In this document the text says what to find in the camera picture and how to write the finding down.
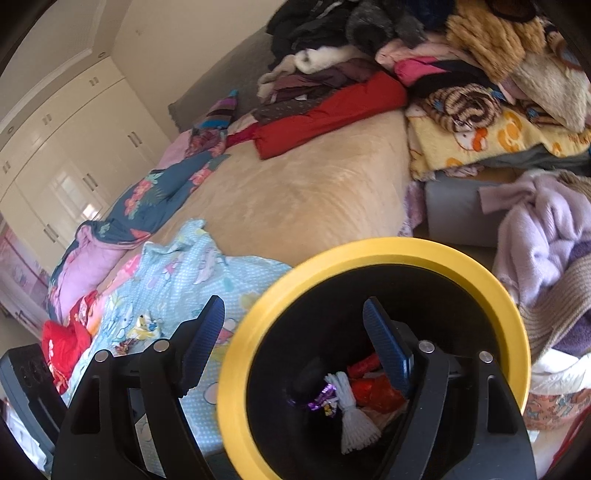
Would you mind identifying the lilac quilt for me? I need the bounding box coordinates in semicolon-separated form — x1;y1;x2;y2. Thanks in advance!
46;226;139;324

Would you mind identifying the red plastic bag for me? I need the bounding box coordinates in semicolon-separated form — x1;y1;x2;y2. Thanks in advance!
346;353;409;414

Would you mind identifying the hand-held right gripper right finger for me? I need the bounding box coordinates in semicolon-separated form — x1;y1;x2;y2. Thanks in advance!
362;298;539;480

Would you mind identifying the white foam fruit net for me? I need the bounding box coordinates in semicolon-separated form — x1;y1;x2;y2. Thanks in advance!
323;371;382;455

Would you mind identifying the white cloth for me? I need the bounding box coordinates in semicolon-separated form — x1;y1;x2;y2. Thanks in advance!
531;348;591;398

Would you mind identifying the grey padded headboard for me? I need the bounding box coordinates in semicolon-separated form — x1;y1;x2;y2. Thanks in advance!
168;23;282;132

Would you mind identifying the striped multicoloured cloth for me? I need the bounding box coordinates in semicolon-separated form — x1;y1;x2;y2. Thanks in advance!
185;90;241;158

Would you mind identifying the tan fluffy garment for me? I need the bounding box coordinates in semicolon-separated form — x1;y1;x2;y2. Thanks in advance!
445;2;550;84

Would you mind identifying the floral print cloth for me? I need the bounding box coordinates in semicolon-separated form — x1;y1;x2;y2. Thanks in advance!
524;390;591;433

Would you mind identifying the red cloth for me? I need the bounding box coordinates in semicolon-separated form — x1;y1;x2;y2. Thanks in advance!
41;295;100;394

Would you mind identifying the purple snack wrapper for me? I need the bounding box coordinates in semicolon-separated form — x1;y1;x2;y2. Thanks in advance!
307;383;340;418

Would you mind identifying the beige knitted garment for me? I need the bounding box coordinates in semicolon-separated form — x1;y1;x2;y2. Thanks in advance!
522;258;591;365

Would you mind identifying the beige bed sheet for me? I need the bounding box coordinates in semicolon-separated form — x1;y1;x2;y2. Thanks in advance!
106;108;414;268

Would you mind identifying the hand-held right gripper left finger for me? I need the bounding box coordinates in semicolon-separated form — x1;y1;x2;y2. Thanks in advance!
51;295;225;480

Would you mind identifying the black bin with yellow rim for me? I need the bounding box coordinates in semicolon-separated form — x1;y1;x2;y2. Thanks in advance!
217;237;532;480

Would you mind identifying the yellow cartoon fleece blanket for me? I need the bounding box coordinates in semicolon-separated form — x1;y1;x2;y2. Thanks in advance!
406;102;591;182

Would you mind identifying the brown striped fleece cloth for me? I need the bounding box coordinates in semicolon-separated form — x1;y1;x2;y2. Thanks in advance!
422;84;502;134

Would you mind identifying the white built-in wardrobe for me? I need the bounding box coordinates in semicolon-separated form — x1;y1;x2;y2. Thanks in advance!
0;55;174;259

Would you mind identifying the pile of clothes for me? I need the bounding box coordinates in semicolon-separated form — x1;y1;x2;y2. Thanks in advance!
256;0;591;139

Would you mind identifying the blue floral quilt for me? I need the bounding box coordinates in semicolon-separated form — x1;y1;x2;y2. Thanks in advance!
48;152;232;296

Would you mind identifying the light blue cartoon blanket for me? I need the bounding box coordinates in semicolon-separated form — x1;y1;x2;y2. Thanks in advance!
60;219;294;476

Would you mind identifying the red and cream pillow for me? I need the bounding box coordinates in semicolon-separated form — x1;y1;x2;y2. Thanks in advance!
225;124;259;149

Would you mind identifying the red garment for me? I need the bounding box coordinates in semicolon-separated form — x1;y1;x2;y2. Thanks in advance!
254;71;409;160

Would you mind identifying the grey upholstered box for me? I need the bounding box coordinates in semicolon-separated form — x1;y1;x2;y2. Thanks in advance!
425;180;500;247

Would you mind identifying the lilac fleece robe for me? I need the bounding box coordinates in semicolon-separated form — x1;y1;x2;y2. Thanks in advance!
478;168;591;308

